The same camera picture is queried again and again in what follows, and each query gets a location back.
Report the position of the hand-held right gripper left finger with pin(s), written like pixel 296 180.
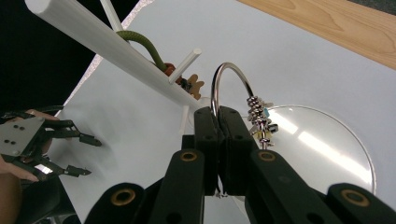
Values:
pixel 206 143

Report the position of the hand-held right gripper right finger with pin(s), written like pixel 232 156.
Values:
pixel 235 143

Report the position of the white key rack stand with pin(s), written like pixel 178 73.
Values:
pixel 124 53

